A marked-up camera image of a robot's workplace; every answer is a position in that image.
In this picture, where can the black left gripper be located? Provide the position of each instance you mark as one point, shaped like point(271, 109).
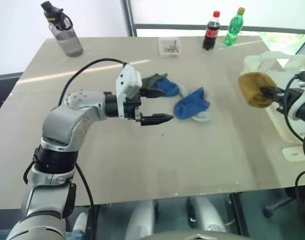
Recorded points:
point(133, 107)

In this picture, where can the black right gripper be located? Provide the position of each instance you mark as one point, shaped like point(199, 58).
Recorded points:
point(290, 94)

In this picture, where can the mustard yellow sock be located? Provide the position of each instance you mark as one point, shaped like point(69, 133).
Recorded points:
point(252, 87)

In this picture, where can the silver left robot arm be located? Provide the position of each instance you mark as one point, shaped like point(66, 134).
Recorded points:
point(65, 120)

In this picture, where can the white plastic container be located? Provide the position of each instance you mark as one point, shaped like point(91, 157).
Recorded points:
point(280, 125)

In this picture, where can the small clear plastic box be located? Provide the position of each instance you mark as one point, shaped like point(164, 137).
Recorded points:
point(169, 47)

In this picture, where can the blue sock grey toe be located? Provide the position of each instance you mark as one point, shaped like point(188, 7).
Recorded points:
point(168, 86)
point(190, 105)

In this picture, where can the grey-green cloth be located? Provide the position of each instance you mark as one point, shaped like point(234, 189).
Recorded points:
point(152, 79)

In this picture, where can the green soda bottle yellow cap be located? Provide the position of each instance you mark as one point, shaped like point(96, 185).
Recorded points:
point(233, 31)

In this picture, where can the cola bottle red cap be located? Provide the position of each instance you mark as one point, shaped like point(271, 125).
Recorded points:
point(210, 35)

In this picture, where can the grey water bottle black lid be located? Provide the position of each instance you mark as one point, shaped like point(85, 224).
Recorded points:
point(68, 41)

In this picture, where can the black office chair base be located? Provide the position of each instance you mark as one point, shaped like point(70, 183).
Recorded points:
point(280, 206)

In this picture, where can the silver robot left leg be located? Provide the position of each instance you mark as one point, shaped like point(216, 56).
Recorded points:
point(140, 220)

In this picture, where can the silver robot leg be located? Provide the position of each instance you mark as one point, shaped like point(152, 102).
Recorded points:
point(207, 215)
point(140, 220)

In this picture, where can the silver robot right leg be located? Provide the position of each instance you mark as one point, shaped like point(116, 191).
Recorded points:
point(207, 215)

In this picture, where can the black table leg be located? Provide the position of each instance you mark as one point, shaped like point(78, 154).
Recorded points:
point(95, 222)
point(238, 217)

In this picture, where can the white shoe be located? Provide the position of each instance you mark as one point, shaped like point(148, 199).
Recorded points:
point(80, 221)

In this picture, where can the grey robot torso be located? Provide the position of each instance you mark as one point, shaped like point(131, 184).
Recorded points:
point(197, 236)

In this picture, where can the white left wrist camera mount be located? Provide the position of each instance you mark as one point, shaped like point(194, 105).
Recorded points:
point(126, 80)

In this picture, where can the dark window frame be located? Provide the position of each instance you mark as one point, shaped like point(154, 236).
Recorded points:
point(128, 17)

